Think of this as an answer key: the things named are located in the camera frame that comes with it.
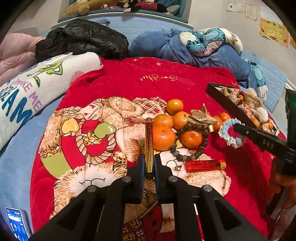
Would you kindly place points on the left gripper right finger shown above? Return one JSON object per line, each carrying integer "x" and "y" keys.
{"x": 161, "y": 177}

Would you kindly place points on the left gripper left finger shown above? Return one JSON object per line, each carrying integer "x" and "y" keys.
{"x": 135, "y": 188}

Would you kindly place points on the red gold snack bar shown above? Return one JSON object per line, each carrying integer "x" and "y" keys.
{"x": 149, "y": 149}

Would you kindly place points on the large front mandarin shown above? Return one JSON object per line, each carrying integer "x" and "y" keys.
{"x": 163, "y": 137}

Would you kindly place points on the blue white crochet scrunchie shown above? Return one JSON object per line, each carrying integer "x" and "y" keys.
{"x": 231, "y": 138}

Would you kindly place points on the person right hand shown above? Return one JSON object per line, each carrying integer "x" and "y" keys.
{"x": 278, "y": 180}

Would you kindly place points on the red lighter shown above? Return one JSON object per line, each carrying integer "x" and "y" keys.
{"x": 204, "y": 166}

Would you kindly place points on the pink white fluffy hair claw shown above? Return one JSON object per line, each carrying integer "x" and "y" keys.
{"x": 260, "y": 114}

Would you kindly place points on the black shallow box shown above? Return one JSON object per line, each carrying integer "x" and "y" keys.
{"x": 232, "y": 99}

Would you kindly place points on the beige fluffy hair claw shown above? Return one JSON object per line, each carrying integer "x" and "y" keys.
{"x": 251, "y": 98}

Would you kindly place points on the mandarin of pile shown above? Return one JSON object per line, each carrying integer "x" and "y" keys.
{"x": 163, "y": 120}
{"x": 173, "y": 106}
{"x": 219, "y": 123}

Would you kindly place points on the lone mandarin on blanket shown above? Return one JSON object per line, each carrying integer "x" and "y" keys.
{"x": 224, "y": 117}

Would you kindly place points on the red bear print blanket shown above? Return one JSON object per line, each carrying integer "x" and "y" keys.
{"x": 97, "y": 133}

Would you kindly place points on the mandarin right of pile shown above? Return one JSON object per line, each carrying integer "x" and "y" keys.
{"x": 219, "y": 123}

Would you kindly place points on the gold striped snack packet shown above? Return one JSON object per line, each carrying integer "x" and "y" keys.
{"x": 198, "y": 116}

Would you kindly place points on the rear mandarin of pile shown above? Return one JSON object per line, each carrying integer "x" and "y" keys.
{"x": 173, "y": 106}

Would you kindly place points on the blue sheet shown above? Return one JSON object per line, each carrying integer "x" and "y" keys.
{"x": 17, "y": 159}

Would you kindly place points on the smartphone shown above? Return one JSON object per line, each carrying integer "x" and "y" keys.
{"x": 18, "y": 223}

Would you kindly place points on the blue fleece blanket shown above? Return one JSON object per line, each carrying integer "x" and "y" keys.
{"x": 211, "y": 47}

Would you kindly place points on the black puffer jacket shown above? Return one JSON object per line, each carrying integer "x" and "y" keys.
{"x": 80, "y": 36}

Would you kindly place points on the pink quilt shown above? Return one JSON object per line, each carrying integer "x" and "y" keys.
{"x": 17, "y": 54}

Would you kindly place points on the mickey mouse plush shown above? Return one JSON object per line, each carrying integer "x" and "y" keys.
{"x": 134, "y": 6}

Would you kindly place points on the long brown plush toy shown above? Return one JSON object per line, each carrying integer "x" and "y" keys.
{"x": 83, "y": 7}

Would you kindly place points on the mandarin inside bracelet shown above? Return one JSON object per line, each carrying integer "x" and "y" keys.
{"x": 191, "y": 139}

